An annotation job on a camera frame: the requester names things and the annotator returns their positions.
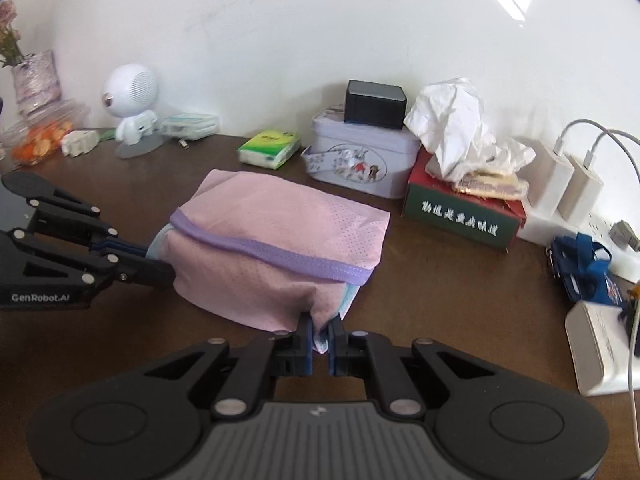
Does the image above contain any pink purple mesh garment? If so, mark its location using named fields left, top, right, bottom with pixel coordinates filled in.
left=146, top=169, right=390, bottom=353

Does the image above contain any white small plug adapter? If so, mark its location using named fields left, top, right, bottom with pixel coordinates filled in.
left=60, top=130, right=100, bottom=157

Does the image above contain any bowl of oranges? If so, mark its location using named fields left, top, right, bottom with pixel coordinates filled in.
left=1, top=100, right=90, bottom=166

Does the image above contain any white plastic case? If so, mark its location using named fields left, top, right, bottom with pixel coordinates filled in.
left=160, top=113, right=220, bottom=142

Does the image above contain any white robot figure speaker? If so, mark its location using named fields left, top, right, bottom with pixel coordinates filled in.
left=102, top=63, right=164, bottom=159

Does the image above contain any pink flower bouquet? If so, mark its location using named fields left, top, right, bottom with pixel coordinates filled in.
left=0, top=0, right=25, bottom=67

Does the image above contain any white tin box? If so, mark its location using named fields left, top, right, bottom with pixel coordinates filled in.
left=302, top=106, right=421, bottom=200

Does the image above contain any green red tissue box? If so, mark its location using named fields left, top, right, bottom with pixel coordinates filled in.
left=404, top=78, right=536, bottom=250

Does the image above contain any green tissue packet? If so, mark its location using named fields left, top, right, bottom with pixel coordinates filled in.
left=236, top=130, right=300, bottom=170

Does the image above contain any white power strip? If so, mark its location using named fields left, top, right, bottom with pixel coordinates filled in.
left=516, top=206, right=640, bottom=283

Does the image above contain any white power bank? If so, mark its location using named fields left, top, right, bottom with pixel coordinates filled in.
left=564, top=301, right=634, bottom=396

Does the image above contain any black charger block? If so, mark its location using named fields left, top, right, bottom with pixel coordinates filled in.
left=344, top=80, right=407, bottom=130

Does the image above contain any white charger adapter left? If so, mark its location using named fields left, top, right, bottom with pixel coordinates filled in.
left=520, top=140, right=575, bottom=217

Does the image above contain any white charger adapter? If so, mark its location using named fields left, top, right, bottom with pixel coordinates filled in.
left=520, top=140, right=575, bottom=217
left=556, top=155, right=604, bottom=226

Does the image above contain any white charger adapter right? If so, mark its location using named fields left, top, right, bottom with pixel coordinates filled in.
left=556, top=155, right=604, bottom=226

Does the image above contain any blue lanyard strap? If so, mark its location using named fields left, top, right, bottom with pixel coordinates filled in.
left=549, top=231, right=626, bottom=309

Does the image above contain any white charging cable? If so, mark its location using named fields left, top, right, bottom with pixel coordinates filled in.
left=552, top=118, right=640, bottom=480

